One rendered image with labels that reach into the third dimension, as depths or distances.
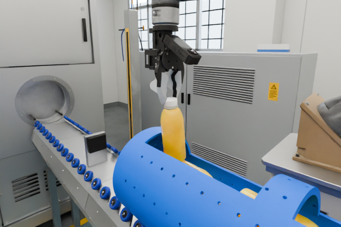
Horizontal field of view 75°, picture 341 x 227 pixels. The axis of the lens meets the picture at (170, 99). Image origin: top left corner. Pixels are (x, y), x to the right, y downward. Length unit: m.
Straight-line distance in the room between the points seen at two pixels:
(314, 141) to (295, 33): 2.54
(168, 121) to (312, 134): 0.42
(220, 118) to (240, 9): 1.55
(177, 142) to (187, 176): 0.15
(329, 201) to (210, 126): 1.68
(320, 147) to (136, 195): 0.54
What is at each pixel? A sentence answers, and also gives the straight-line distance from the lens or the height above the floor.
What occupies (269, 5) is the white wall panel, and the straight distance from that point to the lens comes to 3.06.
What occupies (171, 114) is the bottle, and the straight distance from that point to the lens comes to 0.62.
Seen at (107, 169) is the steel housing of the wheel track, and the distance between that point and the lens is 1.15.
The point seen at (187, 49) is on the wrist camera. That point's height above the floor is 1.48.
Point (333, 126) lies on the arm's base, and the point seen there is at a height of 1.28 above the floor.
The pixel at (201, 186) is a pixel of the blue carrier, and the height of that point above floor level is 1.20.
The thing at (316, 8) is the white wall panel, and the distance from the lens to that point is 3.22.
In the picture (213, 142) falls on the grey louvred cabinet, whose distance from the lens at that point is 2.37.
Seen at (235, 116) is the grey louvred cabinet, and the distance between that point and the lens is 2.16.
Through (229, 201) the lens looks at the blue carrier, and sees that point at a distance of 0.48.
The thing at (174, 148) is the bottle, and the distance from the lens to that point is 0.66.
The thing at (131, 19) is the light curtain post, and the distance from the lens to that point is 1.35.
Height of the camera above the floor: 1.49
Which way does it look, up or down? 13 degrees down
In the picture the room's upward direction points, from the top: straight up
